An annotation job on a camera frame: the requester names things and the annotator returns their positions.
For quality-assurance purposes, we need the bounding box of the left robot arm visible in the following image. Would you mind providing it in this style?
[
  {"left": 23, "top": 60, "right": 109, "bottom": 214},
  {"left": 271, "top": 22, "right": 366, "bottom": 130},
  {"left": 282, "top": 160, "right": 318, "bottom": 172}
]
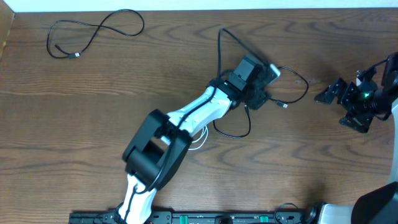
[{"left": 115, "top": 54, "right": 280, "bottom": 223}]

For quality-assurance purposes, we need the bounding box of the black usb cable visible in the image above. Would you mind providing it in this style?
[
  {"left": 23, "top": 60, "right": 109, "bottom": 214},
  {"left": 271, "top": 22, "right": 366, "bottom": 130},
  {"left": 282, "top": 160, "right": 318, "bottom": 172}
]
[
  {"left": 46, "top": 9, "right": 146, "bottom": 60},
  {"left": 213, "top": 66, "right": 310, "bottom": 139}
]

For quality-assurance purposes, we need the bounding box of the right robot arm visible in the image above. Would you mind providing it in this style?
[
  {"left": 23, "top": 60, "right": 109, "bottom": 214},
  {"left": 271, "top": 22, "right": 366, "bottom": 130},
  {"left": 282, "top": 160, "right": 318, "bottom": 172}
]
[{"left": 308, "top": 52, "right": 397, "bottom": 223}]

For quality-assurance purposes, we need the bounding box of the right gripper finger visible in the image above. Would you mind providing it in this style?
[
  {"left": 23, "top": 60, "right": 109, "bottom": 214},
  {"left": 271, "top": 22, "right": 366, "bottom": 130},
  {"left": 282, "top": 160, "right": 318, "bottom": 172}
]
[
  {"left": 314, "top": 78, "right": 348, "bottom": 105},
  {"left": 339, "top": 113, "right": 373, "bottom": 133}
]

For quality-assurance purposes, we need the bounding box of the white usb cable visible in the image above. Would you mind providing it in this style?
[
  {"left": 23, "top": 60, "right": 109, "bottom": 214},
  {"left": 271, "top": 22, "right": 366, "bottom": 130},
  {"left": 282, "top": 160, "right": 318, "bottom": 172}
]
[{"left": 188, "top": 126, "right": 209, "bottom": 151}]

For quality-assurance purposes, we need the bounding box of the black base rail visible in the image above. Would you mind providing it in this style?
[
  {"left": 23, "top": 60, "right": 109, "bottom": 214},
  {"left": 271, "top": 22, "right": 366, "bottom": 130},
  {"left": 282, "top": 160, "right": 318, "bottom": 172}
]
[{"left": 68, "top": 210, "right": 306, "bottom": 224}]

